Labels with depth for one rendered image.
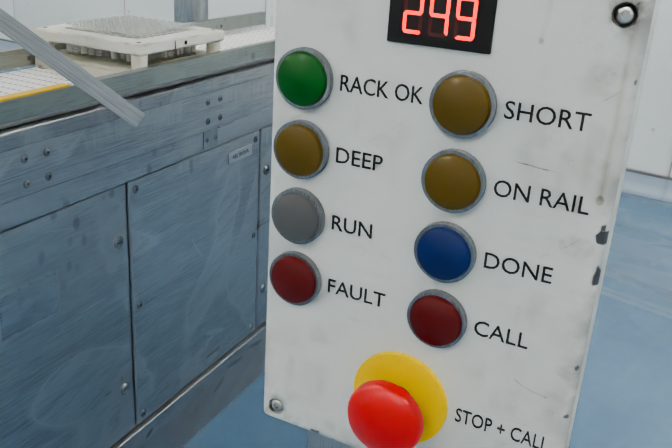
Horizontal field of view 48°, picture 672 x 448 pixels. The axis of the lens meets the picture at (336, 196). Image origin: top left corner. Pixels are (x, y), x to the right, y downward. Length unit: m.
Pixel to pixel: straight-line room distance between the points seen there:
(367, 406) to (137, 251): 1.09
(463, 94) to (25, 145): 0.86
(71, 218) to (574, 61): 1.06
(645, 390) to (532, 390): 1.87
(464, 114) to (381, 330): 0.13
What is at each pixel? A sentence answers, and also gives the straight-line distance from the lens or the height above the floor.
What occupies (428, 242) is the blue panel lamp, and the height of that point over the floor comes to 1.01.
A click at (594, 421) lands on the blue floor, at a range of 2.07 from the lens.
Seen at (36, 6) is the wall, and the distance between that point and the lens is 6.12.
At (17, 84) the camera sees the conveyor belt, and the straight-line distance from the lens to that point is 1.35.
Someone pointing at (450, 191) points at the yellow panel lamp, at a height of 1.03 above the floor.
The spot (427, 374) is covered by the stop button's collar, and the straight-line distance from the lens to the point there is 0.39.
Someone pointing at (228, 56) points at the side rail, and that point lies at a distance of 1.48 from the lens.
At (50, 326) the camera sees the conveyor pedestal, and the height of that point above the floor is 0.49.
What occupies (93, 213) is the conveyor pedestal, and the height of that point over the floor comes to 0.65.
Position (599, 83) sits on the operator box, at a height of 1.09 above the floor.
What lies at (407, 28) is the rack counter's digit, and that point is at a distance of 0.34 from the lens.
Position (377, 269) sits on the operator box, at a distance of 0.38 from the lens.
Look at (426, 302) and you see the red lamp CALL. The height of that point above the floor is 0.97.
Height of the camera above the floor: 1.15
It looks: 20 degrees down
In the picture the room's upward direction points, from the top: 4 degrees clockwise
